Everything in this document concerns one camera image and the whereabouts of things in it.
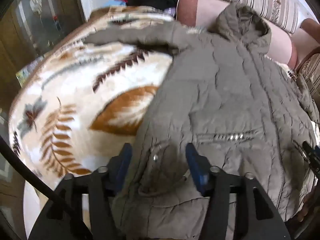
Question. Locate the olive quilted hooded jacket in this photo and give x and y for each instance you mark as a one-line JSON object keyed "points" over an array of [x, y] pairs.
{"points": [[225, 92]]}

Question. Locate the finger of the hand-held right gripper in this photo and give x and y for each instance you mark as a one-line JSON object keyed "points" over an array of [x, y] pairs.
{"points": [[312, 158]]}

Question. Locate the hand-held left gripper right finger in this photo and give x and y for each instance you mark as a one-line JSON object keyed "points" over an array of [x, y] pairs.
{"points": [[193, 158]]}

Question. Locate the wooden glass door cabinet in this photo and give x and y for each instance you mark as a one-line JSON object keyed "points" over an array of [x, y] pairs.
{"points": [[32, 25]]}

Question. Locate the leaf print fleece blanket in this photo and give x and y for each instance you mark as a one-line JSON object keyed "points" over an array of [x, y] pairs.
{"points": [[82, 92]]}

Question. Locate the colourful printed booklet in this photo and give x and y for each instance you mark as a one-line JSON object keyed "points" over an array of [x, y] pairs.
{"points": [[28, 71]]}

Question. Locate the pink sofa cushion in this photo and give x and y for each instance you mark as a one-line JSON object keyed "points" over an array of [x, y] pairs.
{"points": [[280, 45]]}

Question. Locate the striped sofa backrest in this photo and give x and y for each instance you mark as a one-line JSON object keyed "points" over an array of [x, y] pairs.
{"points": [[262, 0]]}

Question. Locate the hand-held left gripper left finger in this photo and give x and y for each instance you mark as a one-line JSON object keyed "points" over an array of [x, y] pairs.
{"points": [[125, 156]]}

